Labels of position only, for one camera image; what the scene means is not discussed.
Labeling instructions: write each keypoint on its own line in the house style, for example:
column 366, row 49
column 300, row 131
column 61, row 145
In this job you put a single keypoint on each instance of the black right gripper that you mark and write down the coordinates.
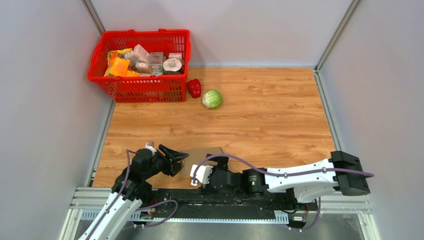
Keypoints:
column 223, row 163

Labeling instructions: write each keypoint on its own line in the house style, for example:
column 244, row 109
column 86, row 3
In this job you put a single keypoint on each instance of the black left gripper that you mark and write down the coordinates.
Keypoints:
column 171, row 168

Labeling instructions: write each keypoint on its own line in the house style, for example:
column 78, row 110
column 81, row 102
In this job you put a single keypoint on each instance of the brown cardboard box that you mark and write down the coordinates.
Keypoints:
column 195, row 156

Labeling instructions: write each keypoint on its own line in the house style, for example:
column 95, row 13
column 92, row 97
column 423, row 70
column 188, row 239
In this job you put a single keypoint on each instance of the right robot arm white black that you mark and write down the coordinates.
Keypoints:
column 341, row 172

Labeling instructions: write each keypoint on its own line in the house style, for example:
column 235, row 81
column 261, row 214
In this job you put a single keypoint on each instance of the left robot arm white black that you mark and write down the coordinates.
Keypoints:
column 131, row 189

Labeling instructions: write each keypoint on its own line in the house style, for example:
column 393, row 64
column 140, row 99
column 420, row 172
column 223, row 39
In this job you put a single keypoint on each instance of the beige small box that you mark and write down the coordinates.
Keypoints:
column 155, row 63

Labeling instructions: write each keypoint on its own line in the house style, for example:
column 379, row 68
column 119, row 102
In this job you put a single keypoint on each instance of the orange snack box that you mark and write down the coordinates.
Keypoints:
column 117, row 67

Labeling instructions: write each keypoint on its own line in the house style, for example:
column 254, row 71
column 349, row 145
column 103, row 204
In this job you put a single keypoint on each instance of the green cabbage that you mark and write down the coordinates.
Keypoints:
column 212, row 99

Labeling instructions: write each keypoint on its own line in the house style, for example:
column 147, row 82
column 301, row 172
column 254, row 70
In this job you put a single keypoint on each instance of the red bell pepper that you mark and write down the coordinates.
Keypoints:
column 194, row 88

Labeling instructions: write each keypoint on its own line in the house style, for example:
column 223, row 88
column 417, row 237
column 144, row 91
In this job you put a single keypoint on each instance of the white tape roll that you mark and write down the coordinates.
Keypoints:
column 172, row 66

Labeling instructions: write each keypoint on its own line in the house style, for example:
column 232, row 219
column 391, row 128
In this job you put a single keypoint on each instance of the red plastic shopping basket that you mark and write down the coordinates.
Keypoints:
column 145, row 89

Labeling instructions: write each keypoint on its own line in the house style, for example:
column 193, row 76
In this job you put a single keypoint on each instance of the pink white carton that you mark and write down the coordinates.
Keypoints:
column 137, row 55

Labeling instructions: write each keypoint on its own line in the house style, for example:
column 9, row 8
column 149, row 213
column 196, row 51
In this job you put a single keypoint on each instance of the yellow snack packet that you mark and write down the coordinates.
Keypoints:
column 117, row 53

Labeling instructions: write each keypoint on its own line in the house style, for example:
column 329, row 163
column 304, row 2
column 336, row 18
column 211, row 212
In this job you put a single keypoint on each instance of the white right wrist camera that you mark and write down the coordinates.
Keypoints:
column 201, row 174

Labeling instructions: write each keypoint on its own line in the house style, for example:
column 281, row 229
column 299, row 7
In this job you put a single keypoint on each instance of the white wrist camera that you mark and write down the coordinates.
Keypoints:
column 150, row 145
column 201, row 174

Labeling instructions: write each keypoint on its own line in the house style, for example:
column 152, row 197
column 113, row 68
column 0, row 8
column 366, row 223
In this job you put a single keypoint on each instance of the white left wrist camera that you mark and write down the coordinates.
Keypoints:
column 150, row 145

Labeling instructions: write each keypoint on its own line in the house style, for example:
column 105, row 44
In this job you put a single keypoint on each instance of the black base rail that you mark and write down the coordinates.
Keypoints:
column 279, row 208

